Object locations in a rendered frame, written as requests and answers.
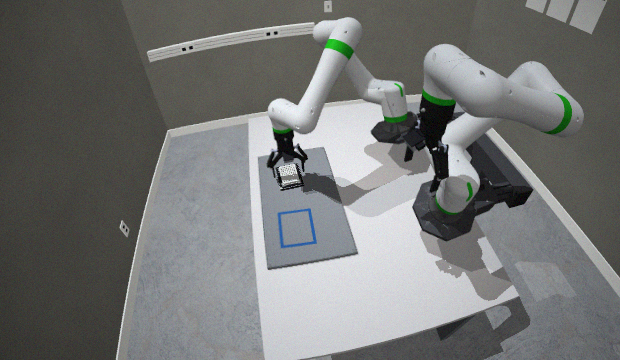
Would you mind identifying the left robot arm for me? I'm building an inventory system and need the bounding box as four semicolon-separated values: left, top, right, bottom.
419;44;584;224

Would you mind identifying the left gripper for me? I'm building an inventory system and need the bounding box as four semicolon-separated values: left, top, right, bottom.
404;115;449;193

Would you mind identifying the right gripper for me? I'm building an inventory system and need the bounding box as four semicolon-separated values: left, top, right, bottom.
267;139;308;178

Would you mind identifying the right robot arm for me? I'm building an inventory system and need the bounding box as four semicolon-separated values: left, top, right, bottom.
268;17;421;143

